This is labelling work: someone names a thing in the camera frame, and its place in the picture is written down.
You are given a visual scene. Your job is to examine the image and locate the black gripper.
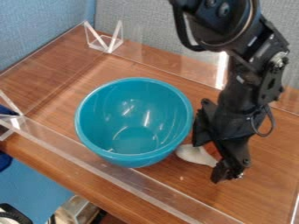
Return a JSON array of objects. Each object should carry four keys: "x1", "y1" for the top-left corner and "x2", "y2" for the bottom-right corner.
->
[{"x1": 191, "y1": 98, "x2": 265, "y2": 184}]

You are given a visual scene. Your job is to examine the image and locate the plush brown white mushroom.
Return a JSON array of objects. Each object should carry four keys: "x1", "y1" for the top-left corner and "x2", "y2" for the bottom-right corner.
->
[{"x1": 175, "y1": 144, "x2": 217, "y2": 167}]

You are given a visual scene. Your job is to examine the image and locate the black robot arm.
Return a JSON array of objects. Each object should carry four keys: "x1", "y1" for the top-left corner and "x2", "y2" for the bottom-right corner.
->
[{"x1": 168, "y1": 0, "x2": 289, "y2": 183}]

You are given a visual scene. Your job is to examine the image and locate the blue plastic bowl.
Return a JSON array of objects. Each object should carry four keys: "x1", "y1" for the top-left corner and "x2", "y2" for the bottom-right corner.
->
[{"x1": 73, "y1": 77, "x2": 192, "y2": 168}]

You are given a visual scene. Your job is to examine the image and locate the clear acrylic back barrier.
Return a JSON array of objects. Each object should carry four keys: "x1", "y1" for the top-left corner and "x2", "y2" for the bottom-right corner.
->
[{"x1": 82, "y1": 20, "x2": 299, "y2": 116}]

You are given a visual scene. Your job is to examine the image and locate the clear acrylic barrier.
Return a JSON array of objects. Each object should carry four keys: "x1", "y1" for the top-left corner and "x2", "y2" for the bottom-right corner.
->
[
  {"x1": 8, "y1": 116, "x2": 243, "y2": 224},
  {"x1": 82, "y1": 20, "x2": 299, "y2": 116}
]

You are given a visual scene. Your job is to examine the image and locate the grey box under table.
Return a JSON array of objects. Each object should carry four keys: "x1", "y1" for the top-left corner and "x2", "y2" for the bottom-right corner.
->
[{"x1": 45, "y1": 195, "x2": 99, "y2": 224}]

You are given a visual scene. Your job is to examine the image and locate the clear acrylic front barrier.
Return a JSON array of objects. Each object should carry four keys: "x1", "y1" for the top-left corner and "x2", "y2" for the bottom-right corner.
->
[{"x1": 8, "y1": 116, "x2": 243, "y2": 224}]

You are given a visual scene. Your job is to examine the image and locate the dark blue object left edge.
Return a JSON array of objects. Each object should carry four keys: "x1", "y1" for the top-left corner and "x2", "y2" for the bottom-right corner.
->
[{"x1": 0, "y1": 104, "x2": 18, "y2": 172}]

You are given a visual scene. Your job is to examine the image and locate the black white object bottom left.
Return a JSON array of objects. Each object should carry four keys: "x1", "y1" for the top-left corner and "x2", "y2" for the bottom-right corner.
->
[{"x1": 0, "y1": 203, "x2": 33, "y2": 224}]

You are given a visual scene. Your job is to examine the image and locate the clear acrylic corner bracket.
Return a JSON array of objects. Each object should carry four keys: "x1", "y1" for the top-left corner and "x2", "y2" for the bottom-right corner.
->
[{"x1": 82, "y1": 21, "x2": 124, "y2": 53}]

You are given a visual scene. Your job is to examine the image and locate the clear acrylic left bracket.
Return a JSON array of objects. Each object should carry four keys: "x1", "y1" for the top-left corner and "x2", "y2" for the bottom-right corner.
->
[{"x1": 0, "y1": 90, "x2": 24, "y2": 137}]

